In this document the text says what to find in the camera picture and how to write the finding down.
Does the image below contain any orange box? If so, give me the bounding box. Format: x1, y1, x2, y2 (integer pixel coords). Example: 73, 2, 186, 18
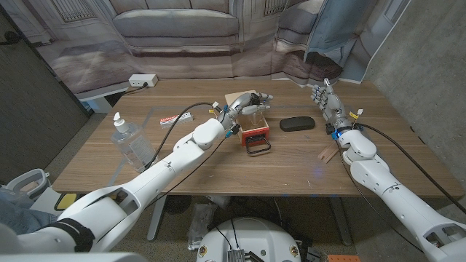
327, 254, 361, 262

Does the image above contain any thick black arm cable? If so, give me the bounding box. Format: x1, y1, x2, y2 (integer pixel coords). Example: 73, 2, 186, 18
355, 122, 466, 215
143, 101, 216, 172

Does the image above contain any large clear white-pump dispenser bottle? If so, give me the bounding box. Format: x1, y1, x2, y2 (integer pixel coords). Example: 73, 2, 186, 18
111, 111, 157, 173

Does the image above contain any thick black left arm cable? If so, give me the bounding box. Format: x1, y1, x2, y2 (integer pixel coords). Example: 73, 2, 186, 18
143, 101, 216, 172

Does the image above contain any small clear black-pump dispenser bottle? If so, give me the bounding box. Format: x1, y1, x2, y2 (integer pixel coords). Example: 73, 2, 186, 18
249, 93, 266, 128

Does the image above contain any black wall hook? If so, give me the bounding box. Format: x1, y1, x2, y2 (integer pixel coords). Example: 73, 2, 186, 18
0, 31, 21, 47

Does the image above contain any white red toothpaste box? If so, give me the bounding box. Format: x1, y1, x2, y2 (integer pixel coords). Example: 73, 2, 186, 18
159, 111, 194, 129

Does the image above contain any person leg in blue jeans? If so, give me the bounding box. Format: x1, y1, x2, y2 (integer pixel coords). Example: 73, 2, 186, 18
0, 191, 59, 236

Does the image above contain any small wooden block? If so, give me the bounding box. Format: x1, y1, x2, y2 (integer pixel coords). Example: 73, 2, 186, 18
317, 140, 341, 164

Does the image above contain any clear plastic bag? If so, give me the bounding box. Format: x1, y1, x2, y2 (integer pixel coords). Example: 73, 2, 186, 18
187, 202, 218, 251

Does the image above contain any yellow black floor object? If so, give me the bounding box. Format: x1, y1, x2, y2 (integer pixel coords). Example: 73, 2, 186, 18
54, 192, 87, 212

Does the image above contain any white power strip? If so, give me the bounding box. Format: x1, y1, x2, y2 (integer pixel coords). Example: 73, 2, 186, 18
128, 74, 159, 87

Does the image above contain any red-front drawer with black handle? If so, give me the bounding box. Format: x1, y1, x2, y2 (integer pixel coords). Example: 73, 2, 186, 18
238, 111, 272, 156

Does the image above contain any grey white plastic bin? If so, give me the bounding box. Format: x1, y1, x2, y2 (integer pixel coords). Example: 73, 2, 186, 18
5, 168, 50, 199

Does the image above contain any grey metal table leg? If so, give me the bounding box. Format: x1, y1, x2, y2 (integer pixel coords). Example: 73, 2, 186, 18
146, 195, 167, 242
329, 198, 353, 247

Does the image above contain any white low shelf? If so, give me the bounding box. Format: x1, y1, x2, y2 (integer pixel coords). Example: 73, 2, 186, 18
78, 87, 130, 114

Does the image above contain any black round floor object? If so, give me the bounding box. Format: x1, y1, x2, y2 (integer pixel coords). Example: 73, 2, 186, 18
163, 195, 193, 215

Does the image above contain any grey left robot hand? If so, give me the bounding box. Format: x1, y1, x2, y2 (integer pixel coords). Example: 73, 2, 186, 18
217, 92, 274, 129

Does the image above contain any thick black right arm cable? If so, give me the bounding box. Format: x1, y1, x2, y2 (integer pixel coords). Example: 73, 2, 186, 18
355, 122, 466, 215

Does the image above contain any printed living room backdrop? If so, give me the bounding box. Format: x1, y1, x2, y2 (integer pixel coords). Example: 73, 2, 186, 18
0, 0, 414, 96

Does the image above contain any black glasses case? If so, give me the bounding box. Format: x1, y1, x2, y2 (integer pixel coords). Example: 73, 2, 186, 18
279, 116, 316, 132

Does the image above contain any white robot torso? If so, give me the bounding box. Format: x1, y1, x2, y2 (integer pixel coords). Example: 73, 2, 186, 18
196, 217, 302, 262

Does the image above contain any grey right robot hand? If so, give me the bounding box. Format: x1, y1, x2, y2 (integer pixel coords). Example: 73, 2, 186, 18
311, 78, 353, 132

